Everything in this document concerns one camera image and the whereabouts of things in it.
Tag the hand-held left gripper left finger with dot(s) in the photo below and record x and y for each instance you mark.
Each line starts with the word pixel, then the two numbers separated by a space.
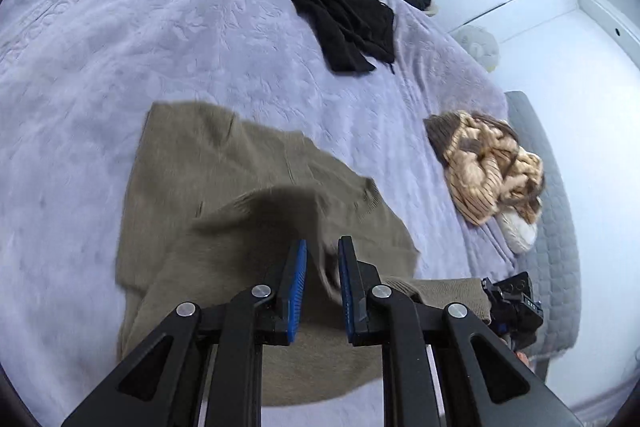
pixel 295 292

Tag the cream striped garment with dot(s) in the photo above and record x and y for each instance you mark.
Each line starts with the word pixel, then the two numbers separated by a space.
pixel 480 177

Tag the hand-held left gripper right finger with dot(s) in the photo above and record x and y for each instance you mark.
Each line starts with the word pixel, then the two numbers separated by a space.
pixel 347 292

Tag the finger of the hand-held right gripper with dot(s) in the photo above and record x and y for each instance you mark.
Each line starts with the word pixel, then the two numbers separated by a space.
pixel 491 292

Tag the lavender embossed blanket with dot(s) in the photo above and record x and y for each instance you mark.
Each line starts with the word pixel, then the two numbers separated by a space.
pixel 125 32

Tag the taupe knit sweater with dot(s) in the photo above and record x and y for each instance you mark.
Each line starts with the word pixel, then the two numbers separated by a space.
pixel 225 187

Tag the grey quilted bed pad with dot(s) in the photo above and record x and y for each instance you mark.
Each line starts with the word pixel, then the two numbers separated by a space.
pixel 555 217

